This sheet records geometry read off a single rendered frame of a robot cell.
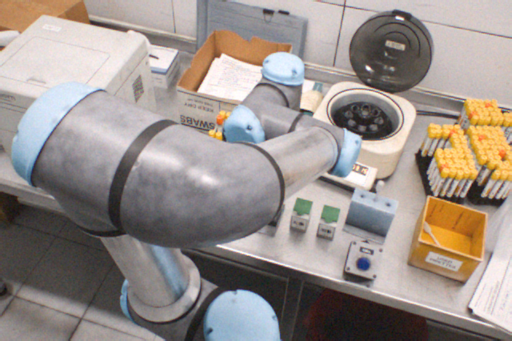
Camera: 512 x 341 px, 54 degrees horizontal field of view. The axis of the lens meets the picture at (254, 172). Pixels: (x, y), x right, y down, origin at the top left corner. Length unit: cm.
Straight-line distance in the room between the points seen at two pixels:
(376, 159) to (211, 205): 86
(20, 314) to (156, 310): 146
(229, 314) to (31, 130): 43
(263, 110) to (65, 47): 58
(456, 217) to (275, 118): 58
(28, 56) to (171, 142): 83
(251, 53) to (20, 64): 65
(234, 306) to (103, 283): 142
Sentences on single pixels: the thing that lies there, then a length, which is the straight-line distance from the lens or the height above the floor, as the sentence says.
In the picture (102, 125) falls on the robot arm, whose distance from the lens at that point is 47.
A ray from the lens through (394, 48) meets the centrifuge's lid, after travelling 145.
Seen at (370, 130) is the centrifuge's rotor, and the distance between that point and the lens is 130.
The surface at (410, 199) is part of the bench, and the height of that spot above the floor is 87.
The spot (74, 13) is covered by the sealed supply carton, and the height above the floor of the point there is 103.
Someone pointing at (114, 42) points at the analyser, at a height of 117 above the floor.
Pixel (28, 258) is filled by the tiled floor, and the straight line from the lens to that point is 234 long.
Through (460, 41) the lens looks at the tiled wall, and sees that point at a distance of 148.
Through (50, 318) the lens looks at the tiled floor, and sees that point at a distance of 217.
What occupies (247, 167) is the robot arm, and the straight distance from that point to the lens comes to 46.
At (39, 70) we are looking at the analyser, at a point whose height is 117.
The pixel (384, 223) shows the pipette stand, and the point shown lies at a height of 93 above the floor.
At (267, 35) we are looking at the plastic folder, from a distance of 153.
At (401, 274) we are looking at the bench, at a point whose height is 88.
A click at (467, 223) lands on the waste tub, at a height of 93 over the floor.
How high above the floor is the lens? 185
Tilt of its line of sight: 49 degrees down
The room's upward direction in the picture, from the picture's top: 3 degrees clockwise
